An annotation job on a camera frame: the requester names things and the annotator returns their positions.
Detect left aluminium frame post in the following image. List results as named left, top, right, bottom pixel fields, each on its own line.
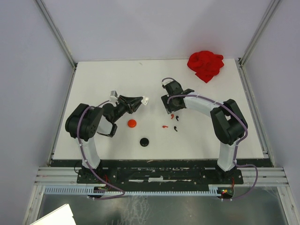
left=34, top=0, right=77, bottom=68

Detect aluminium frame post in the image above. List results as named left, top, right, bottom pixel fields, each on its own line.
left=34, top=0, right=77, bottom=68
left=239, top=0, right=282, bottom=67

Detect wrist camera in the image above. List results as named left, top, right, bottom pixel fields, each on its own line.
left=110, top=90, right=118, bottom=101
left=161, top=77, right=173, bottom=89

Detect aluminium front rail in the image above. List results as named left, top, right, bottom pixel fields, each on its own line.
left=34, top=167, right=289, bottom=187

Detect orange round earbud case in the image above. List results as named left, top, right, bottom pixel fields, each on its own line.
left=127, top=119, right=137, bottom=128

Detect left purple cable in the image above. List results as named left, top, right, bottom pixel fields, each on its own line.
left=76, top=99, right=126, bottom=201

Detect white paper sheet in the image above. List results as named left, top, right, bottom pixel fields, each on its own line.
left=32, top=204, right=76, bottom=225

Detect red crumpled cloth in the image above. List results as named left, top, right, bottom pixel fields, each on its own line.
left=187, top=51, right=224, bottom=83

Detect right aluminium frame post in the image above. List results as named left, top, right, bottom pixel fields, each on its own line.
left=239, top=0, right=282, bottom=67

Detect black round earbud case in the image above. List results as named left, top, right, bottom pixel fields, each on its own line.
left=140, top=137, right=150, bottom=147

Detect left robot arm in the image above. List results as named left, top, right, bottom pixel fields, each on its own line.
left=65, top=91, right=149, bottom=183

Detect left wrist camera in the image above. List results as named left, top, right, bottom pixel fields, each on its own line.
left=110, top=90, right=118, bottom=101

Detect white slotted cable duct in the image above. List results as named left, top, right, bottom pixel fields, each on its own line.
left=44, top=185, right=222, bottom=196

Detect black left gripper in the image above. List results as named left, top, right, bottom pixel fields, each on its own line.
left=112, top=95, right=144, bottom=122

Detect white round earbud case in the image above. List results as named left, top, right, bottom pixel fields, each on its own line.
left=141, top=96, right=149, bottom=105

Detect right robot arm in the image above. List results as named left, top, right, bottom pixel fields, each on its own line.
left=161, top=77, right=248, bottom=183

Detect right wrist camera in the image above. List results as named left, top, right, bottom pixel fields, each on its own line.
left=161, top=77, right=173, bottom=89

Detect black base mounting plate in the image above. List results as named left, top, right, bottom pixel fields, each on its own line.
left=77, top=167, right=244, bottom=185

